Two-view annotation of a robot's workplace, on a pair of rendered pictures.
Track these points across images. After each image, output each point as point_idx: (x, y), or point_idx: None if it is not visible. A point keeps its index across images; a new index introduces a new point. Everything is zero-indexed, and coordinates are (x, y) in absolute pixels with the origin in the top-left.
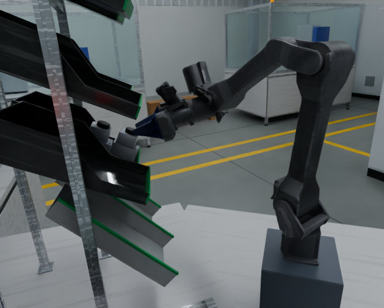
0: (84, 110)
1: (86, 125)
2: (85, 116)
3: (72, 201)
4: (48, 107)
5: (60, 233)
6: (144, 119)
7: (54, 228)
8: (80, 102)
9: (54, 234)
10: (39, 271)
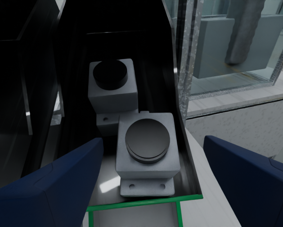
0: (170, 32)
1: (20, 51)
2: (169, 47)
3: (50, 140)
4: (157, 16)
5: (195, 156)
6: (235, 156)
7: (200, 149)
8: (185, 12)
9: (191, 152)
10: None
